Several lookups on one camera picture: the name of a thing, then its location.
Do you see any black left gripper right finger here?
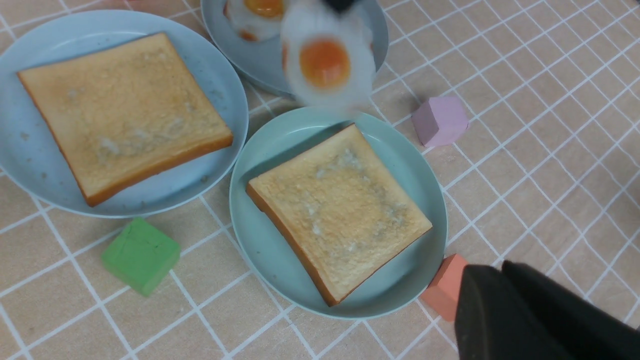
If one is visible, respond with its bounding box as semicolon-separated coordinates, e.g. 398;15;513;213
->
502;260;640;360

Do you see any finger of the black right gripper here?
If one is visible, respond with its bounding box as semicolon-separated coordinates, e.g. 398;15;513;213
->
322;0;361;14

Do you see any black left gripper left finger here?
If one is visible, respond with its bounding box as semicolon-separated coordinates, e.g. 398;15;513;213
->
454;264;574;360

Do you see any fried egg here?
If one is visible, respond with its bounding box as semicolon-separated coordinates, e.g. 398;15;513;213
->
279;0;377;110
222;0;290;43

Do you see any toast slice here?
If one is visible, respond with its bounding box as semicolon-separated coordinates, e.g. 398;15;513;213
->
246;123;433;307
17;32;234;207

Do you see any orange cube block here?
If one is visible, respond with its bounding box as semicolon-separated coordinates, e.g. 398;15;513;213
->
419;253;468;322

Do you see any mint green plate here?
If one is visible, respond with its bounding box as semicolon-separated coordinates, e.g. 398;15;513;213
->
229;107;449;321

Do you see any grey plate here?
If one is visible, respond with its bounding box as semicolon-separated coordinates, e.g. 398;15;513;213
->
200;0;390;98

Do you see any pink cube block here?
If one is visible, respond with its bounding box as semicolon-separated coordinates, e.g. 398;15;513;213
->
410;96;470;148

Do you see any toast slice on green plate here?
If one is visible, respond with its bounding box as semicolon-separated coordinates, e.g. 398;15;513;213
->
246;123;433;307

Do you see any green cube block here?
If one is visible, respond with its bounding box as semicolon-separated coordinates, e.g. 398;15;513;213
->
101;218;181;297

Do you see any light blue plate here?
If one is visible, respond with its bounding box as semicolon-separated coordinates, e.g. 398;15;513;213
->
0;9;249;219

